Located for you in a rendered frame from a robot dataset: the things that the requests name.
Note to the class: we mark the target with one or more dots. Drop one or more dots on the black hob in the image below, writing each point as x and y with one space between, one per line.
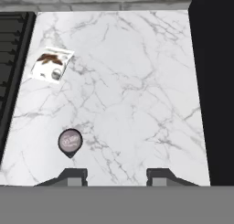
12 72

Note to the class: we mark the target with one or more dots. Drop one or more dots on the black yogurt cup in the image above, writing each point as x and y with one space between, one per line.
70 141

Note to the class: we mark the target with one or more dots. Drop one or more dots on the white cereal box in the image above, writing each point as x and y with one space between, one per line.
51 65

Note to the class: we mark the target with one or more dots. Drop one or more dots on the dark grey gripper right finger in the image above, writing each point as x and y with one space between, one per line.
161 176

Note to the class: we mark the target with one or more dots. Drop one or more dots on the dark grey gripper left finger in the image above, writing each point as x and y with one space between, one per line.
73 176

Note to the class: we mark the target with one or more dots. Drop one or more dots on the black fridge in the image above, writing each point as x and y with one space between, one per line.
214 87

